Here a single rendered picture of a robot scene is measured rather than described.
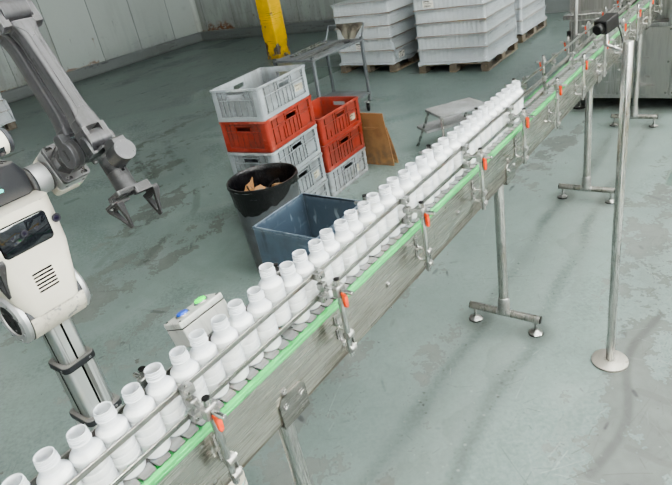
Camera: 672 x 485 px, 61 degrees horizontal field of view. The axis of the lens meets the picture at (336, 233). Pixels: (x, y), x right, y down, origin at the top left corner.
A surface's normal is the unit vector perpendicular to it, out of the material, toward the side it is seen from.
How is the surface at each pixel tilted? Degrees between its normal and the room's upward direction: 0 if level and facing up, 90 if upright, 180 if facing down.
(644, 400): 0
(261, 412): 90
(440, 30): 90
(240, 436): 90
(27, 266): 90
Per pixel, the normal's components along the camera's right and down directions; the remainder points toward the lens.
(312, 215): -0.57, 0.47
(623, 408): -0.17, -0.88
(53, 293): 0.82, 0.13
